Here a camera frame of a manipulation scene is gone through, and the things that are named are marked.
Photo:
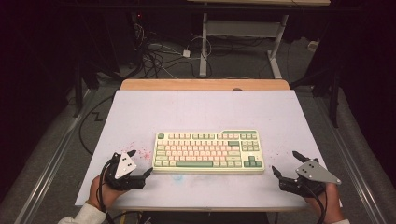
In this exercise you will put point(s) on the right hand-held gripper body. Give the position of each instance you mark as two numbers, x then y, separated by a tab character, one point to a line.
314	172

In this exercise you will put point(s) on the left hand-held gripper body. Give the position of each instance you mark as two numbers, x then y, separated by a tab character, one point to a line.
124	182

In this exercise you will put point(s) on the cream and green keyboard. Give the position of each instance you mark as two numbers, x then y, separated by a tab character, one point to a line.
202	152

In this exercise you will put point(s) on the person's left hand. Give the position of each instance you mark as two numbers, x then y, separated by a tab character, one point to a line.
107	196

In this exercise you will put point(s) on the person's right hand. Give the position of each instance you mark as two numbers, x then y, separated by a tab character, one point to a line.
333	205

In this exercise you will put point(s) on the white table cover board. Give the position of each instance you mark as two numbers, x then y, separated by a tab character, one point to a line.
202	109

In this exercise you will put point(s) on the wooden table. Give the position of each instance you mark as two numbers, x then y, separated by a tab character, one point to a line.
202	84

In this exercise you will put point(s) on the beige box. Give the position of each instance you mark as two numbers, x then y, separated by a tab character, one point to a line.
313	46

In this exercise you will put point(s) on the white power adapter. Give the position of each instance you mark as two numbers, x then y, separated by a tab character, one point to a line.
186	53

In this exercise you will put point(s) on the metal floor rail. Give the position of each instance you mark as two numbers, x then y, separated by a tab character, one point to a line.
46	177
358	177

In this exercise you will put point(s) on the white desk frame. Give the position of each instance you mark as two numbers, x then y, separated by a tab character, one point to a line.
243	28

